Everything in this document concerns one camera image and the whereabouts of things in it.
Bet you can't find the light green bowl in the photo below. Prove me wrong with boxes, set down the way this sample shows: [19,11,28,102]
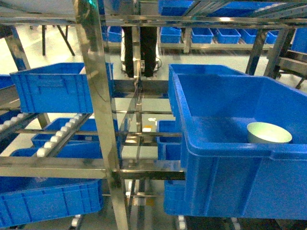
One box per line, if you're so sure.
[247,122,293,144]

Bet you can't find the stainless steel shelf rack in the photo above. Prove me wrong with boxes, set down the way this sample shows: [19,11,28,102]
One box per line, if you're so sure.
[0,0,307,230]

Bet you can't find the person legs in black trousers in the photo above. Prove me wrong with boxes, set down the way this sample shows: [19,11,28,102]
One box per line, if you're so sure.
[122,27,157,78]

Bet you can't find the large blue plastic bin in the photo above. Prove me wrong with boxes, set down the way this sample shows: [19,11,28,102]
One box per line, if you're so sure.
[164,64,307,220]

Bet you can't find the blue bin on side rack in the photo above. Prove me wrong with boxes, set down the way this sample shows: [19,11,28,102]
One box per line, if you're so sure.
[9,62,114,114]

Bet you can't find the blue bin lower side rack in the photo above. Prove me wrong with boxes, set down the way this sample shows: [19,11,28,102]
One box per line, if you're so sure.
[0,177,103,228]

